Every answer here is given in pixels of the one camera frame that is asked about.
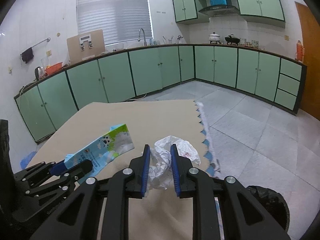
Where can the cardboard box with scale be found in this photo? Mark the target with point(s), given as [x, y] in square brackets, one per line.
[85, 46]

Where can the white plastic bag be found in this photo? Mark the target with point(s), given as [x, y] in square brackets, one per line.
[160, 171]

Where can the brown wooden door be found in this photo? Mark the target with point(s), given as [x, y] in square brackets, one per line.
[310, 34]

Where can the light blue milk carton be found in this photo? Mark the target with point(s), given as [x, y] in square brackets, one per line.
[103, 150]

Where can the wall towel bar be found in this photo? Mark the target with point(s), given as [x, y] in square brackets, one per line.
[45, 40]

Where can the orange thermos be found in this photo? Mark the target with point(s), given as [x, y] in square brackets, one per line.
[299, 51]

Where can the electric kettle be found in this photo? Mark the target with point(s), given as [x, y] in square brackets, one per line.
[39, 73]

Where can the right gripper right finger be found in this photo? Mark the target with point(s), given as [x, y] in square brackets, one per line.
[175, 169]

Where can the black range hood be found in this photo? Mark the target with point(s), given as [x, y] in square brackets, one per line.
[219, 10]

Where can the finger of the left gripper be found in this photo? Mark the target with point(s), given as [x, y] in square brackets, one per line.
[80, 170]
[58, 169]

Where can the blue plastic bag on floor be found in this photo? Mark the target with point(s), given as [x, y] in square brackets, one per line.
[26, 160]

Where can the window with white blinds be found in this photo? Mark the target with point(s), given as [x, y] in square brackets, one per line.
[120, 20]

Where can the dark hanging towel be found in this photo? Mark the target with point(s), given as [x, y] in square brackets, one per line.
[27, 55]

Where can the green lower kitchen cabinets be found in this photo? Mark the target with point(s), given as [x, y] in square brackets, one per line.
[47, 104]

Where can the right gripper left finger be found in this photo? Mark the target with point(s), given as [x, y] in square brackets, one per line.
[145, 169]

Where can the black trash bin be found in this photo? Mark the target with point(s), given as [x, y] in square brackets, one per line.
[274, 203]

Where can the white cooking pot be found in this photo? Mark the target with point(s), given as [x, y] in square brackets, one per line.
[214, 38]

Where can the black wok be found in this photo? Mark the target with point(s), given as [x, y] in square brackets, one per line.
[231, 39]

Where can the orange plastic basin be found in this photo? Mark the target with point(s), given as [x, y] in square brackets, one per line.
[53, 69]

